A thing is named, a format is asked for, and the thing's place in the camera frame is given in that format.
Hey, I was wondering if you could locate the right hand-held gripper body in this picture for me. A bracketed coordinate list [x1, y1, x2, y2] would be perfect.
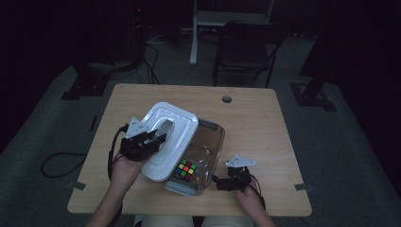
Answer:
[225, 154, 256, 193]

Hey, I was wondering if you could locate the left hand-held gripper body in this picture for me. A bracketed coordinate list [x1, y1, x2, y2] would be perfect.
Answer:
[119, 115, 159, 162]

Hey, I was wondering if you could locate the white lid with grey handle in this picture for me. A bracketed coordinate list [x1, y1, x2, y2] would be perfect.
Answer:
[139, 100, 201, 183]

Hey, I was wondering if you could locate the colourful puzzle cube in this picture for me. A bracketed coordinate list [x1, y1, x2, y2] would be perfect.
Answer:
[174, 158, 198, 183]

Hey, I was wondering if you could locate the clear plastic storage box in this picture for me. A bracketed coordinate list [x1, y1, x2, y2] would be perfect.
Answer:
[165, 117, 227, 198]

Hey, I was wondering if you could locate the person's right hand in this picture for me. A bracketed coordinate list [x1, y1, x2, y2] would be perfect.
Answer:
[234, 179, 266, 210]

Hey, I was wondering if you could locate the person's left hand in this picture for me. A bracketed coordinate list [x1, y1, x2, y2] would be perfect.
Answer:
[110, 152, 149, 192]

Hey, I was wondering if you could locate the grey tape piece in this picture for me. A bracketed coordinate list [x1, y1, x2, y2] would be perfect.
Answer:
[65, 180, 87, 192]
[294, 182, 315, 193]

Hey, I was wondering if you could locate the black stand with flat base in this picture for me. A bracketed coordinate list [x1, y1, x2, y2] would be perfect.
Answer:
[289, 27, 338, 113]
[60, 61, 112, 101]

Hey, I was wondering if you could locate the black folding chair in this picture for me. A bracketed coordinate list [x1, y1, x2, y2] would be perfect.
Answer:
[211, 20, 289, 89]

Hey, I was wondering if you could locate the right hand-held gripper black cable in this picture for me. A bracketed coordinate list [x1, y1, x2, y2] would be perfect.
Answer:
[248, 174, 267, 211]

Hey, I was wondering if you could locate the hand-held gripper black cable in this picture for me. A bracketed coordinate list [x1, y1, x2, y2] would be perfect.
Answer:
[106, 124, 131, 227]
[248, 174, 267, 211]

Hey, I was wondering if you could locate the left hand-held gripper black cable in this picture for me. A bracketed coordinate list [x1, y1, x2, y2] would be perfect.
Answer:
[106, 124, 131, 227]

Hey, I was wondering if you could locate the black floor cables bundle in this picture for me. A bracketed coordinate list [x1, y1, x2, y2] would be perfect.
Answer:
[134, 40, 161, 86]

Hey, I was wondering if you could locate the black looped floor cable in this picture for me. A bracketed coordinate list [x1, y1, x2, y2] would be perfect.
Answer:
[40, 151, 89, 179]

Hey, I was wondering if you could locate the white metal desk frame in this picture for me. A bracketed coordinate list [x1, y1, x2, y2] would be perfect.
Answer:
[188, 0, 276, 67]

